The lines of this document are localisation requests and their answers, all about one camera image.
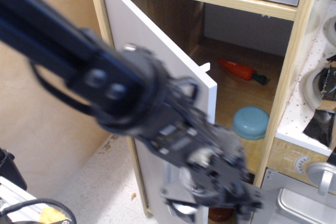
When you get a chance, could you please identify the torn black burner piece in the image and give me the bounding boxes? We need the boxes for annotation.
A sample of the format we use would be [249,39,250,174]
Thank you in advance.
[301,55,336,147]

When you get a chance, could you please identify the grey oven door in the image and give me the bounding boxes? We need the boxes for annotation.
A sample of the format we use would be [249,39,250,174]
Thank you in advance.
[251,168,335,224]

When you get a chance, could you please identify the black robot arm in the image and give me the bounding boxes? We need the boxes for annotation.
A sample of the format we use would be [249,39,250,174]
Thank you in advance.
[1,0,262,223]

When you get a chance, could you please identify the teal toy bowl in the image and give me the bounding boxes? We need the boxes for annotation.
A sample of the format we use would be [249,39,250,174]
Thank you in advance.
[232,106,269,140]

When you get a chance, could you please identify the orange tape piece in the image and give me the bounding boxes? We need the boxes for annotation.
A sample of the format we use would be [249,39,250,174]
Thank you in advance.
[38,207,67,223]

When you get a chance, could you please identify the grey fridge door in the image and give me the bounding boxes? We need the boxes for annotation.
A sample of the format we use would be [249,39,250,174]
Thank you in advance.
[105,0,217,223]

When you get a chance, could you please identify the orange toy carrot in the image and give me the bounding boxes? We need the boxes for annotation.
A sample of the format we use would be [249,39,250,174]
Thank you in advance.
[218,59,269,85]

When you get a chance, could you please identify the aluminium rail base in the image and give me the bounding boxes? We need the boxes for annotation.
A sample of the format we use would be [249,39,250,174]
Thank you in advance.
[0,175,71,224]

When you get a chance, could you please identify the silver oven knob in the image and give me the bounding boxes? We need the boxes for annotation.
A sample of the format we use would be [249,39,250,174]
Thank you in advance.
[306,162,335,197]

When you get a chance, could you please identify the brown toy lid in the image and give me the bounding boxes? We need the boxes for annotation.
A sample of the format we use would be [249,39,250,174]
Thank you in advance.
[208,208,234,222]

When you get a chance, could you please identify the black braided cable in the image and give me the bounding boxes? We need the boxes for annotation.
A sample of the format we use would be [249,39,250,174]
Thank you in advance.
[0,198,77,224]

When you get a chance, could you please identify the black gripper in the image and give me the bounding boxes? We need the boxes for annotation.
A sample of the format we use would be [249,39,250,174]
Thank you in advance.
[160,171,262,224]

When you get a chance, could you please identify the white speckled stove top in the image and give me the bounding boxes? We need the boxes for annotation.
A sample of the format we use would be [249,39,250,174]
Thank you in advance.
[275,0,335,156]

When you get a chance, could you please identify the silver fridge door handle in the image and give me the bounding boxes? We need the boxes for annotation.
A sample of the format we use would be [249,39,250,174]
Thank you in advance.
[162,161,180,189]

